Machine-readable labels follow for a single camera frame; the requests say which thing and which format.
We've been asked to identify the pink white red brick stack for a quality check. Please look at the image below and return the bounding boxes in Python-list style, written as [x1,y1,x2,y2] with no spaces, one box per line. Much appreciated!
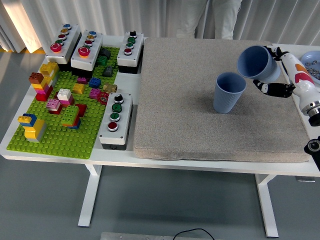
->
[45,98,63,115]

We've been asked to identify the grey-brown mat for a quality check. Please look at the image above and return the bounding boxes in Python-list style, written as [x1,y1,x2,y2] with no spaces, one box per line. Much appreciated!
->
[132,37,314,164]

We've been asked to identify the dark green brick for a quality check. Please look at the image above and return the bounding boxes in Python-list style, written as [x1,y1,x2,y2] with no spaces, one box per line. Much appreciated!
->
[96,55,109,67]

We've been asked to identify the red valve handwheel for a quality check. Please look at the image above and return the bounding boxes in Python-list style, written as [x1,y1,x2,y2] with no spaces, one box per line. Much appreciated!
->
[97,91,110,105]

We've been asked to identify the white table leg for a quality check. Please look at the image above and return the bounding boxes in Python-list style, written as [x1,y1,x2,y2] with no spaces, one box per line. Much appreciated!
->
[77,164,103,228]
[254,174,280,238]

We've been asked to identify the five-button control box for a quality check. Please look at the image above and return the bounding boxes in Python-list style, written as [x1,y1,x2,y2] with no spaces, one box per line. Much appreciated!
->
[70,29,104,78]
[45,23,83,72]

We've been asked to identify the green brick stack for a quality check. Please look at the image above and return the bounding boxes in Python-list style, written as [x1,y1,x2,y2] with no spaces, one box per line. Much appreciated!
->
[60,104,82,130]

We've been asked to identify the blue yellow grey brick stack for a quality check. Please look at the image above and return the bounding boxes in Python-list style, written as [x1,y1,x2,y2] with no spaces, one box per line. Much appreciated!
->
[17,113,48,144]

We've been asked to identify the dark grey cylinder part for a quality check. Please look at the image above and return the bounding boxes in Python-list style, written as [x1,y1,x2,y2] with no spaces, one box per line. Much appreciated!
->
[99,47,112,60]

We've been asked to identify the four-button control box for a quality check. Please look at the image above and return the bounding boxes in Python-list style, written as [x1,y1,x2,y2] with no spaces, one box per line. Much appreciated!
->
[116,30,145,75]
[98,92,134,151]

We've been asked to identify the brass pipe fitting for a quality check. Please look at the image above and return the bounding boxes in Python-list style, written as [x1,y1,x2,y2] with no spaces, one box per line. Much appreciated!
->
[102,83,118,93]

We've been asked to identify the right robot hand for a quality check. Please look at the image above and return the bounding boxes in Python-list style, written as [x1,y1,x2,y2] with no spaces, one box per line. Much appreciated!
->
[252,45,320,111]

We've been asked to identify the person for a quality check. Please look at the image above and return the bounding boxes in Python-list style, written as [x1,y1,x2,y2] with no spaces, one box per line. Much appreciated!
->
[176,0,243,40]

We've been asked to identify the blue ribbed cup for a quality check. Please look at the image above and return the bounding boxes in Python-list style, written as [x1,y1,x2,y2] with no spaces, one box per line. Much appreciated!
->
[212,71,247,115]
[236,45,282,83]

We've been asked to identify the white curtain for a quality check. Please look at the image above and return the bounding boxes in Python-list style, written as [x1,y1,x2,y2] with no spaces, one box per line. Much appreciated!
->
[0,0,320,54]

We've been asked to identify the black cable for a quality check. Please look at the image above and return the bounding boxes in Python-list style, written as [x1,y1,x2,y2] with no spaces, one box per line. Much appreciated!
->
[173,227,216,240]

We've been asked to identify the yellow white brick tower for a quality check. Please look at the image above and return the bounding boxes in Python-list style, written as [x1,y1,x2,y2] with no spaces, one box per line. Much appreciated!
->
[39,61,60,87]

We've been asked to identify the green brick baseplate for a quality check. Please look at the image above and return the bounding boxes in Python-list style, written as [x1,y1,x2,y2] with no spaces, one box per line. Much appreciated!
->
[6,46,121,160]

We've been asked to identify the metal bracket under table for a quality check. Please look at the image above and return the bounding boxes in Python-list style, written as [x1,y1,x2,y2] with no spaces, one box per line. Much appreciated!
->
[294,176,316,183]

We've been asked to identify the blue plate with metal nuts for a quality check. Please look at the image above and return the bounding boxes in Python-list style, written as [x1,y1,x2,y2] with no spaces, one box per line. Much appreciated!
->
[301,50,320,86]

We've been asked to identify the brown yellow red brick tower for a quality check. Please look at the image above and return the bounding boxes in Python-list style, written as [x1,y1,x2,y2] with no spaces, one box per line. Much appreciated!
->
[28,71,54,102]

